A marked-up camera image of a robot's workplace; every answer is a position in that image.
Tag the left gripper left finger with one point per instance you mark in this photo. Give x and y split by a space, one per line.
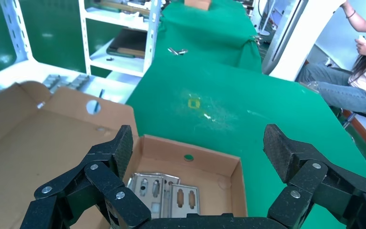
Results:
104 180

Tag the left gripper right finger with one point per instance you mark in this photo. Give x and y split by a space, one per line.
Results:
309 177

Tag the brown cardboard box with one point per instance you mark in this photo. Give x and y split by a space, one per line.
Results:
44 142

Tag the seated operator person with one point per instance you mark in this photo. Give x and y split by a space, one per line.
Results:
344 94

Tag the green tablecloth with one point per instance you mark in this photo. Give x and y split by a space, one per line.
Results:
233 94
208 31

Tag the white slotted storage rack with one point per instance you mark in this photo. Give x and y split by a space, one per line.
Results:
119 64

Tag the white robot torso column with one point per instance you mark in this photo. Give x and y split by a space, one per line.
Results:
296 41

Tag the white handheld controller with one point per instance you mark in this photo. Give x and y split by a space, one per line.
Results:
362 38

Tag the brown carton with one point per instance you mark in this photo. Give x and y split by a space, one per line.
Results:
197 3

